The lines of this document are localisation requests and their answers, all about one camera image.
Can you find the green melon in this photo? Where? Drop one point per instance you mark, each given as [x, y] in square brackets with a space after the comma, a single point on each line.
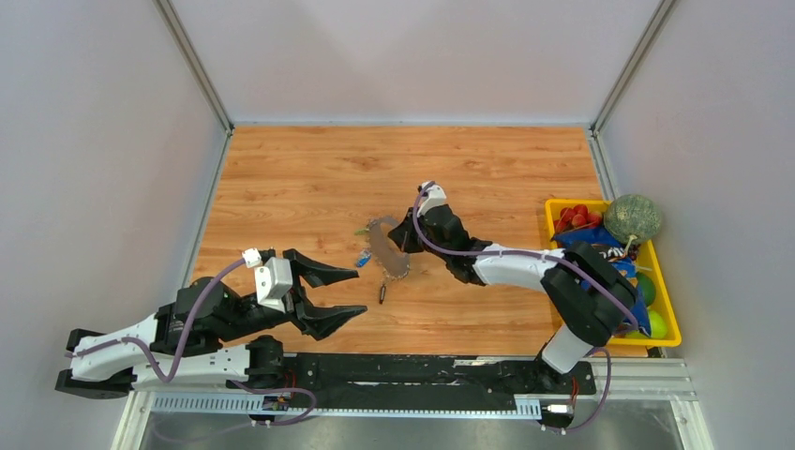
[633, 219]

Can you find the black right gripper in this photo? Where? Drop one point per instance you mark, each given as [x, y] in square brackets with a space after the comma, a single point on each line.
[403, 235]

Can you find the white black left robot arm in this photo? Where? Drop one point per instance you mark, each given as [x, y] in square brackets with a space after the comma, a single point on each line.
[214, 333]

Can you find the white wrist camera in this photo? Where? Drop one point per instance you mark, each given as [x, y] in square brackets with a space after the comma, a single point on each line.
[273, 278]
[430, 195]

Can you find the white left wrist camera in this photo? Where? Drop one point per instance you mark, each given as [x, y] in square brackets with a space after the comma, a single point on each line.
[273, 278]

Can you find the yellow plastic bin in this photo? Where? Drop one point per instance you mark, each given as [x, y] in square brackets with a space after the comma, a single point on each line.
[648, 265]

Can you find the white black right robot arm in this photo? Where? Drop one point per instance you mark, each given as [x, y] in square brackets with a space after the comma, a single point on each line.
[589, 293]

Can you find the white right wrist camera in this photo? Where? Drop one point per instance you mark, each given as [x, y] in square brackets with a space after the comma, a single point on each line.
[430, 195]

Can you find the blue key tag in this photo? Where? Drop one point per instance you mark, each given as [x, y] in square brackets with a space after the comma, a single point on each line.
[363, 258]

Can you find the red strawberries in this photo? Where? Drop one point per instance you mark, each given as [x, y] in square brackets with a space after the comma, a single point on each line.
[578, 217]

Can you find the light green lime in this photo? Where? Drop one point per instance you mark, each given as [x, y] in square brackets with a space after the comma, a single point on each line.
[655, 325]

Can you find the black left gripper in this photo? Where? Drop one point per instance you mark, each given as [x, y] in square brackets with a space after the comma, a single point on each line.
[320, 321]

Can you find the blue chips bag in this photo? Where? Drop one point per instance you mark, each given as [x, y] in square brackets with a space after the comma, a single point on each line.
[621, 258]

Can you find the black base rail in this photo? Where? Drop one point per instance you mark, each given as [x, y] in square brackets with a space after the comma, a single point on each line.
[414, 382]

